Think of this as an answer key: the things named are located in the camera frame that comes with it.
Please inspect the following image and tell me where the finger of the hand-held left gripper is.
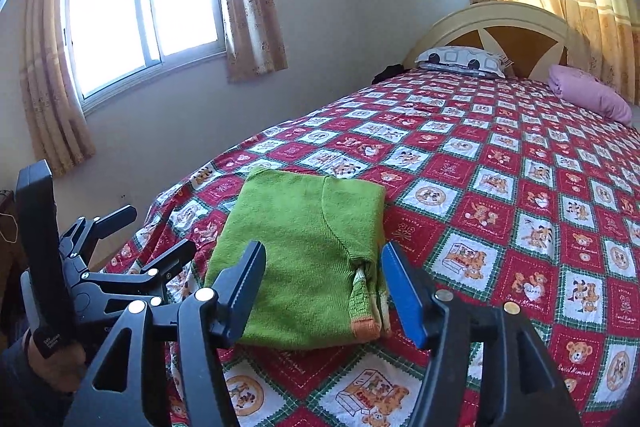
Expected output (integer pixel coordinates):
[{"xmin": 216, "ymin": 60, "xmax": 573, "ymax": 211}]
[
  {"xmin": 80, "ymin": 238, "xmax": 197, "ymax": 298},
  {"xmin": 60, "ymin": 205, "xmax": 138, "ymax": 258}
]

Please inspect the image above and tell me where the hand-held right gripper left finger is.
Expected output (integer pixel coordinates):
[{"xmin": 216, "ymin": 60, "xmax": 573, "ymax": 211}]
[{"xmin": 62, "ymin": 241, "xmax": 267, "ymax": 427}]

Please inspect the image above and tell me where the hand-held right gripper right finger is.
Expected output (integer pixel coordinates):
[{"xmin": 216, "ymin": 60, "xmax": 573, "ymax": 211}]
[{"xmin": 381, "ymin": 241, "xmax": 583, "ymax": 427}]

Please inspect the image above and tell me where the green orange striped sweater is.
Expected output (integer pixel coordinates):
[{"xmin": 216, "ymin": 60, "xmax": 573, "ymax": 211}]
[{"xmin": 204, "ymin": 167, "xmax": 393, "ymax": 350}]

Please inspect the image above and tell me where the person's left forearm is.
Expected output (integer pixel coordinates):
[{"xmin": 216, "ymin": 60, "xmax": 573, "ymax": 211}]
[{"xmin": 0, "ymin": 337, "xmax": 76, "ymax": 427}]

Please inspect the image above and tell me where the person's left hand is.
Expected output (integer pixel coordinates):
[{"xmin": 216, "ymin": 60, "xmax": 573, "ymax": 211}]
[{"xmin": 27, "ymin": 342, "xmax": 87, "ymax": 395}]

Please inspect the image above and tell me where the red printed bear bedspread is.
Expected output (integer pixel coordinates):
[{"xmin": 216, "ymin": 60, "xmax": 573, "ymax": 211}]
[{"xmin": 105, "ymin": 69, "xmax": 640, "ymax": 427}]

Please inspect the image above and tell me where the sliding glass window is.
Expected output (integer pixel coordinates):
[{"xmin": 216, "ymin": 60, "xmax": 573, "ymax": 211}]
[{"xmin": 60, "ymin": 0, "xmax": 226, "ymax": 115}]

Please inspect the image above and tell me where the dark cloth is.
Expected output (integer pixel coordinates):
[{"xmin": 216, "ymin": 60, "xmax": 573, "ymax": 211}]
[{"xmin": 371, "ymin": 63, "xmax": 407, "ymax": 84}]

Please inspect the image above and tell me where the white patterned pillow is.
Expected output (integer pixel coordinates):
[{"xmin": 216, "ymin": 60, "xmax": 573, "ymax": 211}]
[{"xmin": 414, "ymin": 47, "xmax": 508, "ymax": 79}]

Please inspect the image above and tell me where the pink pillow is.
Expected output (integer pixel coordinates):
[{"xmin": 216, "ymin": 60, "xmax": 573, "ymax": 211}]
[{"xmin": 546, "ymin": 65, "xmax": 633, "ymax": 125}]

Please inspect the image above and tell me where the cream and brown headboard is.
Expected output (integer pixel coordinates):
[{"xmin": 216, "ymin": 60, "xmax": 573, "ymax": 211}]
[{"xmin": 402, "ymin": 2, "xmax": 593, "ymax": 82}]

